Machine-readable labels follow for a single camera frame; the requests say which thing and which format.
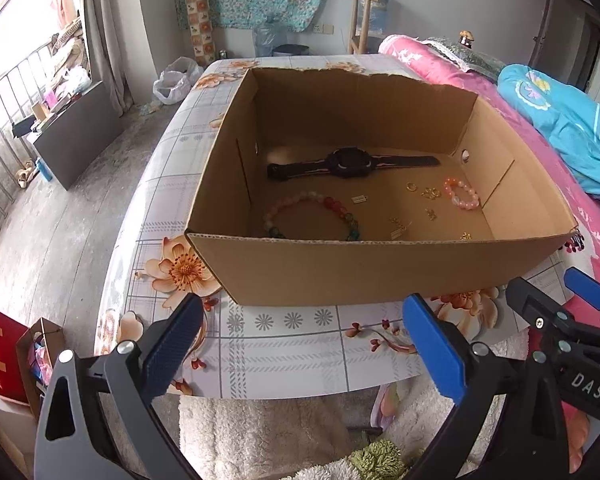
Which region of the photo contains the pink orange bead bracelet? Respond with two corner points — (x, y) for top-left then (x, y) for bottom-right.
(442, 175), (481, 212)

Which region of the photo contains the multicolour large bead bracelet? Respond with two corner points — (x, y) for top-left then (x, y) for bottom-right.
(262, 190), (362, 242)

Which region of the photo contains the silver rectangular pendant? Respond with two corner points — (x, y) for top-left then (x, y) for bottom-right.
(351, 195), (367, 204)

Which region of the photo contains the purple pink kids smartwatch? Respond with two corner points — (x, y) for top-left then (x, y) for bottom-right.
(266, 148), (441, 182)

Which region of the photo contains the brown paper bag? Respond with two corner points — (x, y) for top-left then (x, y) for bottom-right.
(16, 318), (67, 419)

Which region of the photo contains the floral plaid bed sheet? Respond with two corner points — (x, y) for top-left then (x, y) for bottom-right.
(100, 54), (579, 400)

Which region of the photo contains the green knit sleeve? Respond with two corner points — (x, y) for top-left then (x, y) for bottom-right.
(349, 439), (408, 480)

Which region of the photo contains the red gift bag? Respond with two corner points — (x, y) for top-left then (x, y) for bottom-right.
(0, 311), (28, 405)

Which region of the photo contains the blue striped shirt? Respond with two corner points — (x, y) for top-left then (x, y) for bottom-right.
(496, 64), (600, 200)

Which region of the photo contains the white fluffy rug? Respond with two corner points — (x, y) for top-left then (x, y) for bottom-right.
(180, 375), (453, 479)

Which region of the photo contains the brown cardboard box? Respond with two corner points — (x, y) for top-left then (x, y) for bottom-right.
(186, 67), (577, 307)

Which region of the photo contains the grey green patterned pillow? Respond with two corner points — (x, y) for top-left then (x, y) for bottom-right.
(422, 37), (506, 82)

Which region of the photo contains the dark grey cabinet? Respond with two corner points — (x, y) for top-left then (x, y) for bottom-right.
(30, 81), (123, 190)

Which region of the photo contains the small mushroom figurine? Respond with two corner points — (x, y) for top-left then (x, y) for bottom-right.
(458, 30), (475, 49)

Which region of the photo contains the white plastic bag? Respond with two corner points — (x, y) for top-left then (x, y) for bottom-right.
(152, 56), (204, 105)

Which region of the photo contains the wooden chair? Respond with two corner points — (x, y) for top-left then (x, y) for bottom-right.
(348, 0), (379, 54)

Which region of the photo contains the blue water jug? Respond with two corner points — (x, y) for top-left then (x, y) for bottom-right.
(370, 0), (390, 38)

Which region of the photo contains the grey window curtain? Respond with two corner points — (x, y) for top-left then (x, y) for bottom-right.
(80, 0), (133, 116)

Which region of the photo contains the patterned tall box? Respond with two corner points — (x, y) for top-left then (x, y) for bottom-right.
(185, 0), (216, 66)

